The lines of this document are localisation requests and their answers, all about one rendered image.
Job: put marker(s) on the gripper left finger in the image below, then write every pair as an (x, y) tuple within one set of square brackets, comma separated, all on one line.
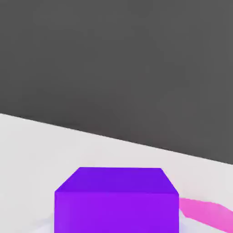
[(49, 227)]

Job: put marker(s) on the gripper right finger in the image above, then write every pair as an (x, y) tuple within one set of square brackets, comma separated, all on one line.
[(189, 227)]

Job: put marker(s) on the small purple cube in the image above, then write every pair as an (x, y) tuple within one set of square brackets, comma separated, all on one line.
[(116, 209)]

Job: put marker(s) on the small pink cube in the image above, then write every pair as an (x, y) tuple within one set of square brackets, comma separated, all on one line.
[(207, 213)]

